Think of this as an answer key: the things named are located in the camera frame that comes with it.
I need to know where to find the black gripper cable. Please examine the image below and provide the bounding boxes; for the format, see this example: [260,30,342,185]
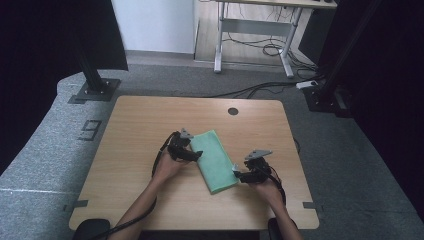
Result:
[87,130,182,240]
[262,165,288,207]

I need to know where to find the green cloth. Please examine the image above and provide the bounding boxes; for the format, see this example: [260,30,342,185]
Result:
[189,129,241,196]

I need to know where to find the black curtain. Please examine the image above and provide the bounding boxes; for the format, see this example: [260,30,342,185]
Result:
[0,0,130,175]
[316,0,424,222]

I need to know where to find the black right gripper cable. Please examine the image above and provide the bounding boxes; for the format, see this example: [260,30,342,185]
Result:
[262,165,288,207]

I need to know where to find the black long floor cable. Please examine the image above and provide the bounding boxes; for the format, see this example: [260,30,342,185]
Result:
[202,74,323,100]

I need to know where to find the black metal stand with plate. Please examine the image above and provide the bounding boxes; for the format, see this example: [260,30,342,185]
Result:
[302,0,383,119]
[67,43,122,103]

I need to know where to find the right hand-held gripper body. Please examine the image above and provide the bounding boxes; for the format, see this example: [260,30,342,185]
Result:
[243,148,274,185]

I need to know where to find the person's left hand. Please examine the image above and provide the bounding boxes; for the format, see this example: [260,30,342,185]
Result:
[151,149,190,185]

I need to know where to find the black coiled floor cables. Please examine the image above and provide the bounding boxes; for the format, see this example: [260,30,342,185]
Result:
[222,32,318,73]

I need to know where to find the black chair armrest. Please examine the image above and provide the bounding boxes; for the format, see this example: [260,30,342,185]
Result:
[267,217,300,240]
[71,218,112,240]

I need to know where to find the black tape figure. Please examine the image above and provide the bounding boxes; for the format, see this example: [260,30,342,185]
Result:
[77,118,103,142]

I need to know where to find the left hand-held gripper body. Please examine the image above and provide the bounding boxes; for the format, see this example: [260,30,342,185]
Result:
[167,127,195,163]

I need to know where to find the white metal desk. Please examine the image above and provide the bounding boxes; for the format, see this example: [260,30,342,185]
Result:
[213,0,338,80]

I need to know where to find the grey tape piece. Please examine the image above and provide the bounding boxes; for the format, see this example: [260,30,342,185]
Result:
[62,198,90,213]
[302,200,325,214]

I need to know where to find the black computer case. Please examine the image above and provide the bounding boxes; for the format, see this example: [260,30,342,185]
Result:
[297,7,334,65]

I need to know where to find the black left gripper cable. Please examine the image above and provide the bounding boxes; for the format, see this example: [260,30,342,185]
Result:
[87,130,182,240]

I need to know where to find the person's right hand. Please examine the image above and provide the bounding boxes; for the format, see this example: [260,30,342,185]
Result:
[249,177,285,210]

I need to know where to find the white power strip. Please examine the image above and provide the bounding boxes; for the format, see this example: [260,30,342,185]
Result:
[295,79,320,91]

